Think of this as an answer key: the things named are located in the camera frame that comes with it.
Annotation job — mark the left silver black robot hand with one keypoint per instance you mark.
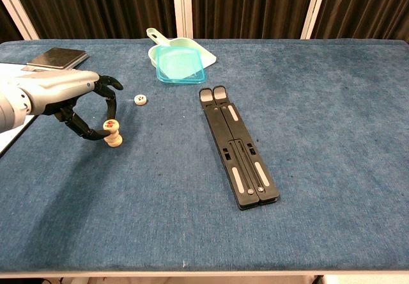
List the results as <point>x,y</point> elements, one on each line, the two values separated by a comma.
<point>54,89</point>

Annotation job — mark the round cream chess piece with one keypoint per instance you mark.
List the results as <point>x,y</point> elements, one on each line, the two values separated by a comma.
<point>115,138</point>
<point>115,145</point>
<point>115,133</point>
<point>111,124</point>
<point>140,99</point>

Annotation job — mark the silver digital kitchen scale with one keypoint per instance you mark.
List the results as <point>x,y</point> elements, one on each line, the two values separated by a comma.
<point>57,57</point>

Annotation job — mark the white rectangular board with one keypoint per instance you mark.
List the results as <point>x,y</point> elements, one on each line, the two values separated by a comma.
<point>8,140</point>

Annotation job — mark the black pleated curtain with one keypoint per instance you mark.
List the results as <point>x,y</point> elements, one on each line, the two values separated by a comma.
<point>249,5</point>
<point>96,5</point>
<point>367,5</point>
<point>8,25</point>

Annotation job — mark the teal transparent plastic container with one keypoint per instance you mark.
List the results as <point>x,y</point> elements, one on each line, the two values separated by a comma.
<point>179,66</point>

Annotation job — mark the light green plastic dustpan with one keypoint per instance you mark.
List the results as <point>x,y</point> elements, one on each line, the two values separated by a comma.
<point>209,58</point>

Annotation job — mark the black folding laptop stand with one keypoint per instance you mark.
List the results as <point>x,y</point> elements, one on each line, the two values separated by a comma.
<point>223,130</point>

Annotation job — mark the blue tablecloth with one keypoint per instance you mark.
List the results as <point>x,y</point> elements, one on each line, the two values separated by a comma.
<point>319,137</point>

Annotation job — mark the white frame post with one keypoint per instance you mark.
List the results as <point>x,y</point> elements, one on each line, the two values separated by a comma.
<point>182,5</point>
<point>17,12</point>
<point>314,9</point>

